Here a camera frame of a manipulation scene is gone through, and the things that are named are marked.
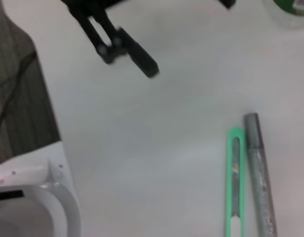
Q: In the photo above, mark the white robot torso base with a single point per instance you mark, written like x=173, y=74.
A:
x=55, y=172

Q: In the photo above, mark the clear water bottle green label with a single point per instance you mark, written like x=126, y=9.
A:
x=290, y=12

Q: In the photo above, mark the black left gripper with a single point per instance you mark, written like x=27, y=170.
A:
x=90, y=3

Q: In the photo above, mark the mint green utility knife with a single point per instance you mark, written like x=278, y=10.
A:
x=229, y=185

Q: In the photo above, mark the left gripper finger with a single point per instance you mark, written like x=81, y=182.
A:
x=227, y=3

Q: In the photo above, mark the silver glitter marker pen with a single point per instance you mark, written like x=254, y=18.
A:
x=260, y=172

